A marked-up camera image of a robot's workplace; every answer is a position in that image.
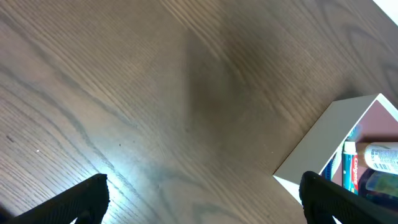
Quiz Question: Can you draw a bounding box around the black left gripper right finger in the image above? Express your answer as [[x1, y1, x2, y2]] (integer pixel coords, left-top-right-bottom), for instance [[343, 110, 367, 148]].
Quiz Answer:
[[299, 171, 397, 224]]

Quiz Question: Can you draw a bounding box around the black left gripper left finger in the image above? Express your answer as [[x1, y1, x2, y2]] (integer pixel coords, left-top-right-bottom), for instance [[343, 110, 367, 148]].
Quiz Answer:
[[9, 174, 109, 224]]

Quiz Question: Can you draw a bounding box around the blue disposable razor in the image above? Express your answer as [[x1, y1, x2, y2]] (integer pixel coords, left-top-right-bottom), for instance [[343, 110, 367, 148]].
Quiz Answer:
[[322, 158, 334, 180]]

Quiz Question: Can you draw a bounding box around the teal white toothpaste tube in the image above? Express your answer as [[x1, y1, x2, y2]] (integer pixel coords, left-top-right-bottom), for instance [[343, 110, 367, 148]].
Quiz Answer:
[[342, 141, 359, 195]]

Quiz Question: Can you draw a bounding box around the white cosmetic squeeze tube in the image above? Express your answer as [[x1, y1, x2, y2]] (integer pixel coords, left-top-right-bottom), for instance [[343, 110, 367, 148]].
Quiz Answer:
[[356, 142, 397, 175]]

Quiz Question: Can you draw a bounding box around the green toothbrush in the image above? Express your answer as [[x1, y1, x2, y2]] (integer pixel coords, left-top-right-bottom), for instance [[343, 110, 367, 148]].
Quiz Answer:
[[332, 124, 362, 179]]

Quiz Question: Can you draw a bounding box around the white box pink interior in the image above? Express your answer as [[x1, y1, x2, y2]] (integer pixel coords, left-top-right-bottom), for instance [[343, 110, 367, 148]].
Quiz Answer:
[[274, 93, 397, 202]]

